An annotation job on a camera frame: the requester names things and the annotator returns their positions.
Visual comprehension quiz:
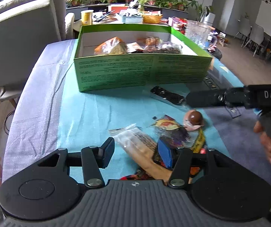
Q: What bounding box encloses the person's right hand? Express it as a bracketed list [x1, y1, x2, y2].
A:
[254, 119, 271, 165]

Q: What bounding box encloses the dark patterned snack packet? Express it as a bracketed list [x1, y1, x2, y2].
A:
[159, 129, 193, 147]

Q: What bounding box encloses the yellow strip snack packet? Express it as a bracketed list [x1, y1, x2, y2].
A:
[192, 128, 208, 152]

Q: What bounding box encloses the tall broad-leaved plant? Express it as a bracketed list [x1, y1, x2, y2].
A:
[189, 0, 215, 22]

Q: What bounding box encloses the white air purifier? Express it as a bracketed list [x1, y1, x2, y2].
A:
[204, 12, 216, 25]

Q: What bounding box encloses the clear glass jug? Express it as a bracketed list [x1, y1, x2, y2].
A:
[185, 20, 211, 49]

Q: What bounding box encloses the long-leaved spider plant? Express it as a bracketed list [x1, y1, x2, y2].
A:
[133, 0, 152, 11]

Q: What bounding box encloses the red and white box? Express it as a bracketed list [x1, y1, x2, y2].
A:
[108, 4, 128, 13]

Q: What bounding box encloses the orange woven basket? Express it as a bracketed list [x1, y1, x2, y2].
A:
[142, 13, 163, 24]

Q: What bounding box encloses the dark dried fruit bag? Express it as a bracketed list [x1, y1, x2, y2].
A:
[142, 42, 182, 54]

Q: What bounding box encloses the red patterned snack packet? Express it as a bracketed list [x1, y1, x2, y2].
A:
[190, 166, 202, 183]
[120, 168, 155, 181]

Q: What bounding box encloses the yellow and red snack packet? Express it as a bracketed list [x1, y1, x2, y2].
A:
[151, 115, 182, 130]

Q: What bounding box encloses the orange cracker packet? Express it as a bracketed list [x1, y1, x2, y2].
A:
[94, 37, 128, 55]

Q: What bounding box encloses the tan snack packet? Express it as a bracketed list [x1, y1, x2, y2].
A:
[109, 124, 174, 185]

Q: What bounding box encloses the yellow cylindrical can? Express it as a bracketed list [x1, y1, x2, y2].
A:
[81, 10, 94, 26]

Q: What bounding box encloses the green cardboard box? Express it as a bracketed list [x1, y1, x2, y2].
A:
[74, 24, 213, 93]

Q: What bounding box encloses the thin floor cable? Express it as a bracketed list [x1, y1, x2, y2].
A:
[3, 112, 14, 135]

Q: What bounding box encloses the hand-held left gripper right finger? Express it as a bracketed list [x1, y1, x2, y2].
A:
[157, 138, 233, 190]

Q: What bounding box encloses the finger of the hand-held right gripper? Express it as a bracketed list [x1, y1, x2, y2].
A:
[185, 86, 245, 108]

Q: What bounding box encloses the pile of red packets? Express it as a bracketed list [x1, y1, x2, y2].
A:
[167, 16, 188, 30]

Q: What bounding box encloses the white dining chair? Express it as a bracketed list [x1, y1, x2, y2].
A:
[235, 18, 252, 48]
[244, 24, 268, 57]

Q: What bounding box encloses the black snack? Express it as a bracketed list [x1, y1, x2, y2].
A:
[142, 86, 186, 105]

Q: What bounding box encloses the clear packet of brown nuts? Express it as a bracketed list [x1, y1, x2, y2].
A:
[137, 36, 164, 50]

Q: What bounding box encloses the light blue tissue box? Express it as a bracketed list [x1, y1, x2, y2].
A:
[115, 12, 143, 24]

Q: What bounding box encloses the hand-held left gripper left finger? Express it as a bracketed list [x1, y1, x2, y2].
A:
[37, 137, 115, 189]

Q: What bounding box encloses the brown round wrapped snack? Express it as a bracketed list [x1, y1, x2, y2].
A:
[183, 110, 205, 131]

